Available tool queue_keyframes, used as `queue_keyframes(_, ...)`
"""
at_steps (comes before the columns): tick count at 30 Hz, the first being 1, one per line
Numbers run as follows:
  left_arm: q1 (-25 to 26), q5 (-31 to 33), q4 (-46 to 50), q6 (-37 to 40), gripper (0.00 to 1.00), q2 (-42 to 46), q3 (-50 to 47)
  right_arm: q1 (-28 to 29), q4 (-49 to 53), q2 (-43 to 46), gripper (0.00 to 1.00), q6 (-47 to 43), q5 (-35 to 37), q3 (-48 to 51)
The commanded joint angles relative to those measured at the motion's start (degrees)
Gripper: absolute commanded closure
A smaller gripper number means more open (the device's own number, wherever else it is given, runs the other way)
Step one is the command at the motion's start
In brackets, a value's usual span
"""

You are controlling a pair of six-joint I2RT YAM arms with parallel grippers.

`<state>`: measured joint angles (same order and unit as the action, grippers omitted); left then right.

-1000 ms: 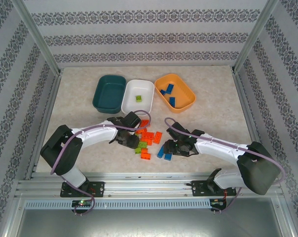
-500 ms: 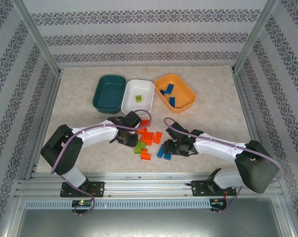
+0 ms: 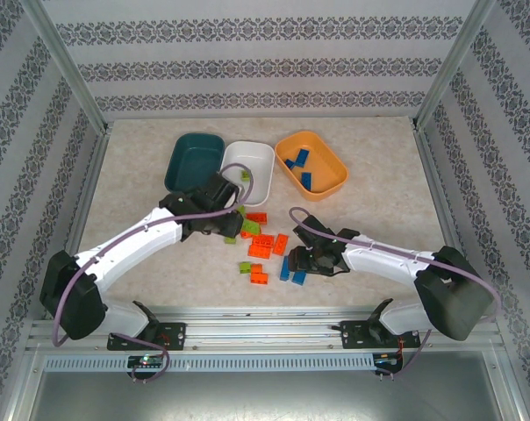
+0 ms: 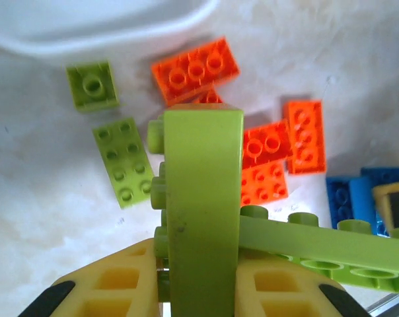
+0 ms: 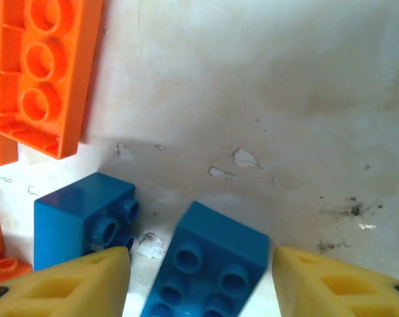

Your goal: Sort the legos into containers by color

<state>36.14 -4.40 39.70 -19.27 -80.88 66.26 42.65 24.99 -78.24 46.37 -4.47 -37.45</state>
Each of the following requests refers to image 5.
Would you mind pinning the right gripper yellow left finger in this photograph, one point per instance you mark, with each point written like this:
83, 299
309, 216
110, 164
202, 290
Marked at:
54, 294

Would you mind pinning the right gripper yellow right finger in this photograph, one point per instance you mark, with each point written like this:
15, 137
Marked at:
335, 290

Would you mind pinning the blue lego brick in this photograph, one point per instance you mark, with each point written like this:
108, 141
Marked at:
212, 237
64, 214

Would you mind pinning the long orange lego brick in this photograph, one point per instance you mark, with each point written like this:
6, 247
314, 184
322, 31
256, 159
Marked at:
67, 82

